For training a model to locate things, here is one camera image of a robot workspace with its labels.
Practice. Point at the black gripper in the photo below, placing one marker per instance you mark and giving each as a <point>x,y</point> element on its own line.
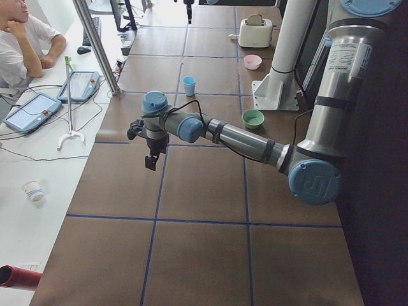
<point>156,146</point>
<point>190,13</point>

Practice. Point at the pale blue cup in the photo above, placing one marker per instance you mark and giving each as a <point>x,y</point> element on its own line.
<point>189,89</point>

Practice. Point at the black monitor stand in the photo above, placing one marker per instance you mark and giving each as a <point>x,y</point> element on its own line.
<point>123,15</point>

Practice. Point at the toast slice in toaster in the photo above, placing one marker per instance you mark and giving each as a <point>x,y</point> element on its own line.
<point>255,20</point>

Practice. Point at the cream toaster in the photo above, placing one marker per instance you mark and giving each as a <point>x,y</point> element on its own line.
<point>255,36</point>

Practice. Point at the pink bowl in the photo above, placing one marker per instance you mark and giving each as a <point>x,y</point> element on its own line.
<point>252,61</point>

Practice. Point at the teach pendant far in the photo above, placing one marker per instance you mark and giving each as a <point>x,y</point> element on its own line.
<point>83,85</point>

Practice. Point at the teach pendant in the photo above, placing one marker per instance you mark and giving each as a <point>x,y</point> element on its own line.
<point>83,85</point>
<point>32,114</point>

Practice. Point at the green bowl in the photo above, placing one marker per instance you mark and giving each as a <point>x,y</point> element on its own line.
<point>253,118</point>

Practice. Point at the black computer mouse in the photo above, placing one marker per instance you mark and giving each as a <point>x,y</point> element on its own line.
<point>83,50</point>

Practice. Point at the paper cup on side table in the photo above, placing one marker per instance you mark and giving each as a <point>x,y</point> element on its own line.
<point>33,191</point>

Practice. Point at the teach pendant near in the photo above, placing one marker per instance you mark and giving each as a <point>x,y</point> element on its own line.
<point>32,114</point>

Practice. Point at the reacher grabber tool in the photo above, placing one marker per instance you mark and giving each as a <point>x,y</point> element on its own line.
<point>71,132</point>

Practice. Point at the seated person in white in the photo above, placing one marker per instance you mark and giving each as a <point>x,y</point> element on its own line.
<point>28,46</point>

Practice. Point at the red cylinder object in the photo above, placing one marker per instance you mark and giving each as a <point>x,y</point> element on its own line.
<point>19,278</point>

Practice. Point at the aluminium frame post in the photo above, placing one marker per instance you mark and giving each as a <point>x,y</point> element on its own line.
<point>86,20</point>

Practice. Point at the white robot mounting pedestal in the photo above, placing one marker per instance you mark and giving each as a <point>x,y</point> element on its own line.
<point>277,91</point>

